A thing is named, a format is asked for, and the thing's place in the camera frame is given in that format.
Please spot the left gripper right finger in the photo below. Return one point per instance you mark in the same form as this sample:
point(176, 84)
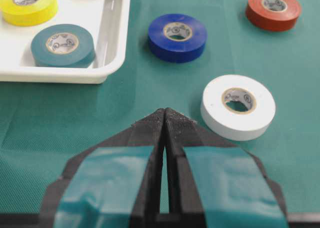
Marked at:
point(213, 183)

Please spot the green table cloth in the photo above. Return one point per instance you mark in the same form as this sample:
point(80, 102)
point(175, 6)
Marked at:
point(43, 125)

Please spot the red tape roll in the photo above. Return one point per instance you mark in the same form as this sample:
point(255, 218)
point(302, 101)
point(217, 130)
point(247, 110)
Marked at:
point(273, 15)

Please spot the white tape roll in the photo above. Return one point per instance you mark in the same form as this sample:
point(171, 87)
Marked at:
point(237, 107)

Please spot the yellow tape roll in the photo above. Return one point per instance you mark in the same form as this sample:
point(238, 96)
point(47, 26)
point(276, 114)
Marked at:
point(28, 12)

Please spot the white plastic tray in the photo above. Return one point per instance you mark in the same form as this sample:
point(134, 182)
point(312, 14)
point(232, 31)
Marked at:
point(106, 20)

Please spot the green tape roll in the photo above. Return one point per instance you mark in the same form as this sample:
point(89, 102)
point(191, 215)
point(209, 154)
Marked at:
point(63, 46)

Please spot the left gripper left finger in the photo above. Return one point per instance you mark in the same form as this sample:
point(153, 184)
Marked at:
point(116, 183)

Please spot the blue tape roll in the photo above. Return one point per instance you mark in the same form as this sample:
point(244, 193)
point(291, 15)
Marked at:
point(177, 38)

